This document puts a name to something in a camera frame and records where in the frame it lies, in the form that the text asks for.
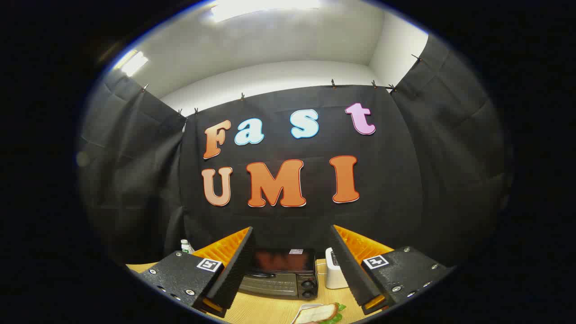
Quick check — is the black toaster oven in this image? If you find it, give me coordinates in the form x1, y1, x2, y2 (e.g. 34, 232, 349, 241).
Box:
238, 248, 319, 301

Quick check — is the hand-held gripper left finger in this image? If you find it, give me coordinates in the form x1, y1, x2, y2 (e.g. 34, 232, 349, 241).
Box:
135, 226, 256, 319

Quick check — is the white square plate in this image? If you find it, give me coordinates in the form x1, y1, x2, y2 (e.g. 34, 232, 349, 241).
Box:
290, 304, 324, 324

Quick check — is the small ceiling light panel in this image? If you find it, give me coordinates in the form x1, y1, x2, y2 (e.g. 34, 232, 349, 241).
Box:
115, 49, 149, 77

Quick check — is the lettuce sandwich with white bread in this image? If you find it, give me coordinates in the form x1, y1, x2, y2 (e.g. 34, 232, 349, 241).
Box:
295, 302, 347, 324

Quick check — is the large ceiling light panel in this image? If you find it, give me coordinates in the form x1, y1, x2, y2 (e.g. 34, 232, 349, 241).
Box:
209, 0, 322, 23

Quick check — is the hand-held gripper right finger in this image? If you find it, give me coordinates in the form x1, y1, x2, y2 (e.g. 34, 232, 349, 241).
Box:
330, 225, 454, 315

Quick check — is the white bread toaster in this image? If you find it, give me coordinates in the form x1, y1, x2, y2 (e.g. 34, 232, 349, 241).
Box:
325, 247, 349, 289

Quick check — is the black backdrop cloth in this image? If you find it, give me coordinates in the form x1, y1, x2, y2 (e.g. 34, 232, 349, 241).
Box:
76, 34, 513, 266

